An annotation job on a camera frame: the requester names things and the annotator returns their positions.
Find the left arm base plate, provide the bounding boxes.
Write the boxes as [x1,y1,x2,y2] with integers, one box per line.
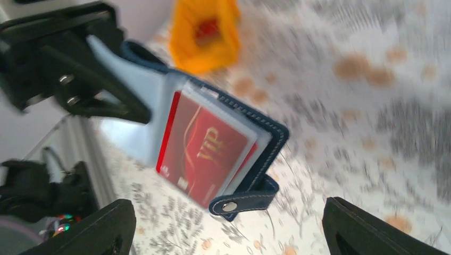
[1,160,99,239]

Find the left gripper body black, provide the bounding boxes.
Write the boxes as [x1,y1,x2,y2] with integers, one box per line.
[1,2,124,112]

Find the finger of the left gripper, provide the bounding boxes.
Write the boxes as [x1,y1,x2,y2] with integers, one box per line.
[38,44,152,124]

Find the blue leather card holder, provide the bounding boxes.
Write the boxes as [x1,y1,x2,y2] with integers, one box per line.
[87,35,290,221]

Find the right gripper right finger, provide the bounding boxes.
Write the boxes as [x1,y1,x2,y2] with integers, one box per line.
[322,197,445,255]

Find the floral table mat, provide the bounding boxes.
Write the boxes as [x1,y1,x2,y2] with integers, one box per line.
[95,1,450,254]

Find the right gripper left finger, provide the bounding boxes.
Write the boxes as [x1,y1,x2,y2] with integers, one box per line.
[20,199,136,255]

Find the orange bin left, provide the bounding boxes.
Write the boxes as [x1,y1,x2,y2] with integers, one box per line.
[169,0,240,74]

